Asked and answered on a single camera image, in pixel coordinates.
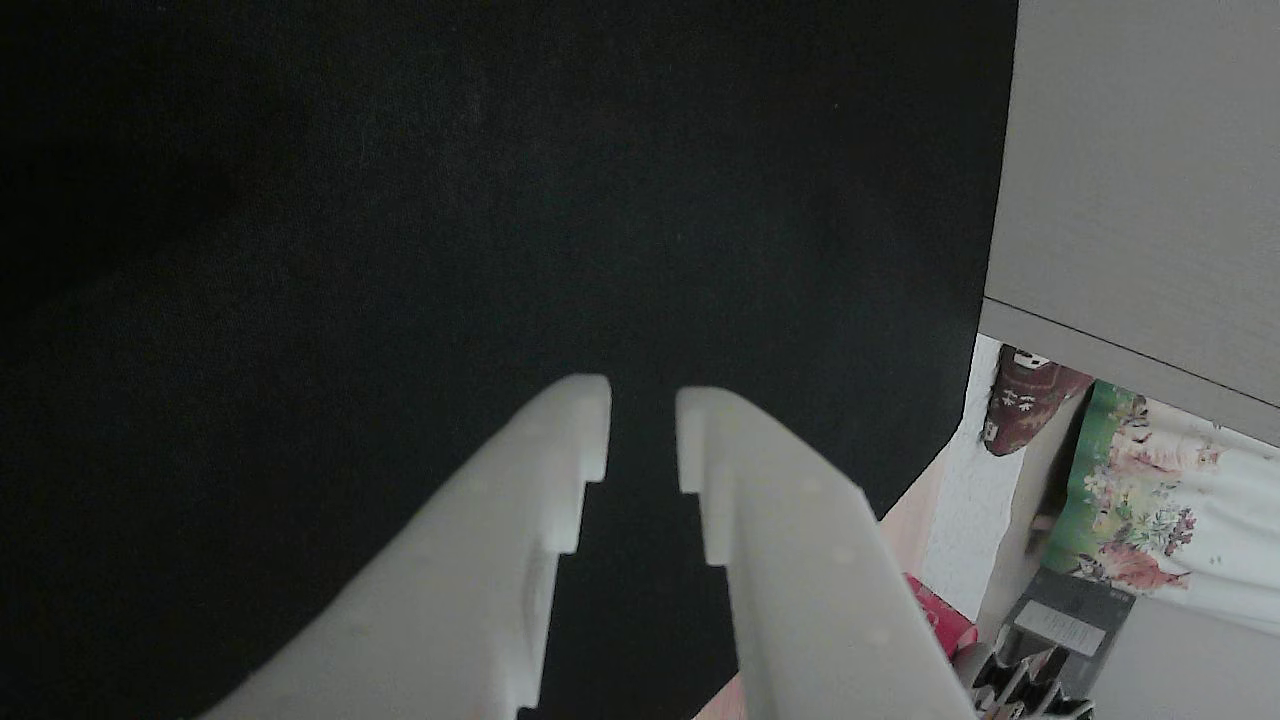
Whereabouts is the red package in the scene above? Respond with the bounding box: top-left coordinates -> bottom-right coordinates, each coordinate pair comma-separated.
905,574 -> 978,658

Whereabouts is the grey box with label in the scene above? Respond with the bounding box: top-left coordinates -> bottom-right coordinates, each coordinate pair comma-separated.
998,568 -> 1137,693

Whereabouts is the dark red patterned cloth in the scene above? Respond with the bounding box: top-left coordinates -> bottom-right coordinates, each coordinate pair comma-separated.
983,345 -> 1093,457

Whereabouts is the black mouse mat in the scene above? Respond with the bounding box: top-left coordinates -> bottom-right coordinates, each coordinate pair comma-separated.
0,0 -> 1019,720

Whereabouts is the floral printed fabric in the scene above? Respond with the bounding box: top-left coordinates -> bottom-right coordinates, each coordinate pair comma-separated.
1040,380 -> 1280,638

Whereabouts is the grey side panel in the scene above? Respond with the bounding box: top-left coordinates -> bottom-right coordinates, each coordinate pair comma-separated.
978,0 -> 1280,448

